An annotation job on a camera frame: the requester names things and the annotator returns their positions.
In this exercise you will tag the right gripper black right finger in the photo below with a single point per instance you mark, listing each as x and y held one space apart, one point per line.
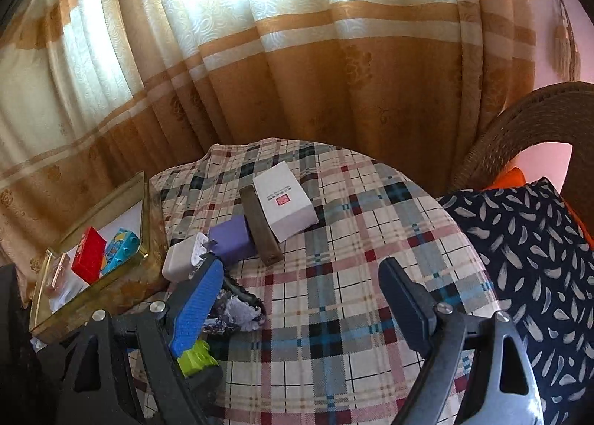
501 388

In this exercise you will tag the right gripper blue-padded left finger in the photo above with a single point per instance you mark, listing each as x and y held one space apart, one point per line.
98 386

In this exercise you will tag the green toy building brick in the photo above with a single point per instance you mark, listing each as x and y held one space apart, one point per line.
196 359

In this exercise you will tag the red toy building brick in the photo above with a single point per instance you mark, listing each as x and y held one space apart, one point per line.
89 255

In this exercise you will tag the white power adapter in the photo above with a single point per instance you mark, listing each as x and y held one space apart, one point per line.
184 258

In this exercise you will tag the blue toy building brick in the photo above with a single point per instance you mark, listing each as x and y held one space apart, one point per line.
121 248

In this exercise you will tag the purple box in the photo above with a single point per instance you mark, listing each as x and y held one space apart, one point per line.
232 241

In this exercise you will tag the brown rectangular bar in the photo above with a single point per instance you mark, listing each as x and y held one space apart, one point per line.
264 239

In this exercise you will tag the white cardboard box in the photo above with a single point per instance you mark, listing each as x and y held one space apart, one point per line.
287 208

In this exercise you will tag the white paper tray liner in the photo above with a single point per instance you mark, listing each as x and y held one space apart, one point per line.
130 220

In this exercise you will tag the gold metal tin tray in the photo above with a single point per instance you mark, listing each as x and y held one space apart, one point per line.
132 282

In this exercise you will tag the navy leaf-pattern cushion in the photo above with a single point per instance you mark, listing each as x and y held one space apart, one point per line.
541 265

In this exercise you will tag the plaid tablecloth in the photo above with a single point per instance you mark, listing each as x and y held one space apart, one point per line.
329 351

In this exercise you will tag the wicker chair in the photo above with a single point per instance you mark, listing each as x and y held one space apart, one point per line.
561 112

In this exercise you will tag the orange cream floral curtain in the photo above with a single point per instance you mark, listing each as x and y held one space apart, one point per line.
94 91

